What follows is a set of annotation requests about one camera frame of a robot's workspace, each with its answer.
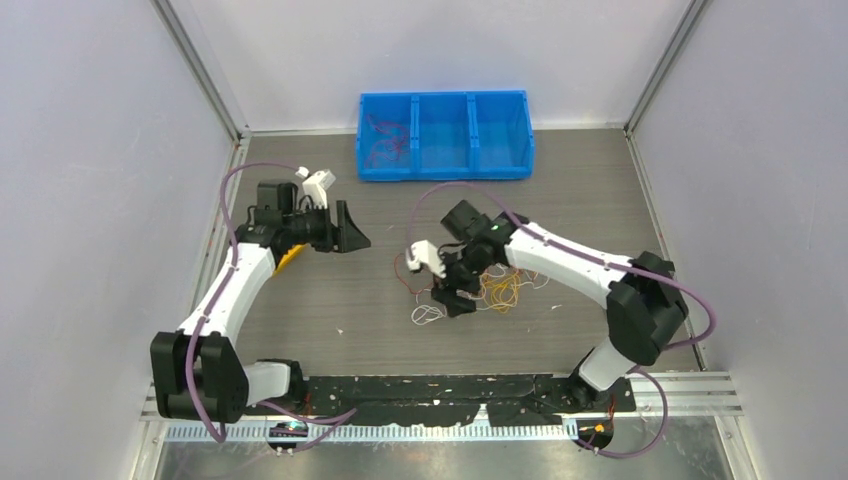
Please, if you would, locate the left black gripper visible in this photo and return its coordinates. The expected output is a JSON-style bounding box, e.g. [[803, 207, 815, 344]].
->
[[284, 201, 370, 254]]

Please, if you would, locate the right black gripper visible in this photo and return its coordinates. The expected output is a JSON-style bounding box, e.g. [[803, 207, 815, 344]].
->
[[431, 241, 488, 318]]

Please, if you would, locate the white thin cable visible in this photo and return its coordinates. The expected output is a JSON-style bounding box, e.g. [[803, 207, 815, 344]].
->
[[409, 264, 551, 327]]

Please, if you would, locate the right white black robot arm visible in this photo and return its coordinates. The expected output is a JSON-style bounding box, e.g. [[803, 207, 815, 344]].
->
[[405, 200, 689, 412]]

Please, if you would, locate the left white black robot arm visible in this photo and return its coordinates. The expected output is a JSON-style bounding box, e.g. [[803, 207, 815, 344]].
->
[[150, 181, 371, 424]]

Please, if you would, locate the yellow triangular plastic stand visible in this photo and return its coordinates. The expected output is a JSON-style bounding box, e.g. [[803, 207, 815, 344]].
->
[[272, 244, 306, 276]]

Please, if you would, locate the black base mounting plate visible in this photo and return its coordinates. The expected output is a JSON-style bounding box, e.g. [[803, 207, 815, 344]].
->
[[291, 374, 636, 427]]

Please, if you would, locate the blue three-compartment plastic bin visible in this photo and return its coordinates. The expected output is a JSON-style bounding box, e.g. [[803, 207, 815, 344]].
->
[[355, 90, 536, 182]]

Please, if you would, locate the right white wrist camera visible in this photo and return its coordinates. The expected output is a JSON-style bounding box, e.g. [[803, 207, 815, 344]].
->
[[404, 240, 446, 279]]

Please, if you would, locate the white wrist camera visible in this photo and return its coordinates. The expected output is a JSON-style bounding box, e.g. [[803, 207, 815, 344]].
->
[[404, 240, 446, 279], [295, 166, 336, 210]]

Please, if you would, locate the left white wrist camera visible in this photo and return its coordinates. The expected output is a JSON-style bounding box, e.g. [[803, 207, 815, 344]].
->
[[295, 166, 336, 210]]

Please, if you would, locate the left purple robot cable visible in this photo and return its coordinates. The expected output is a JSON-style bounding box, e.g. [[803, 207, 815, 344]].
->
[[184, 161, 359, 454]]

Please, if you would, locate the aluminium front rail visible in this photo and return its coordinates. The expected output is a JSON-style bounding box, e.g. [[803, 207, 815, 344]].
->
[[139, 370, 743, 444]]

